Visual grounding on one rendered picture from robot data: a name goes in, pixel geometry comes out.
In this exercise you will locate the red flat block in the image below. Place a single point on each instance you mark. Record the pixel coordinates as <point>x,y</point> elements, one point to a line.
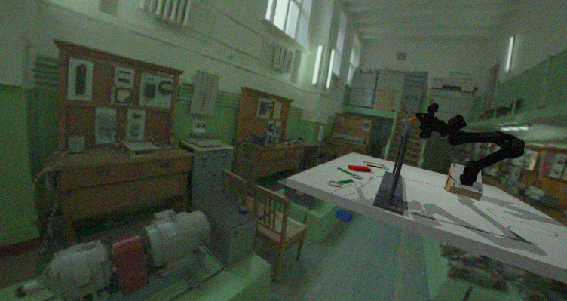
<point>359,168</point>

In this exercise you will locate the small blue block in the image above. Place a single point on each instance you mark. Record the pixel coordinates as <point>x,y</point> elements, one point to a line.
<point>342,215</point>

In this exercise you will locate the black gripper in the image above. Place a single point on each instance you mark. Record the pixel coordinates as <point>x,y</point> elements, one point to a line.
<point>430,121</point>

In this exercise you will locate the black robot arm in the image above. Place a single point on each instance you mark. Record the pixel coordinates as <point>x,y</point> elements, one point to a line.
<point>512,149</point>

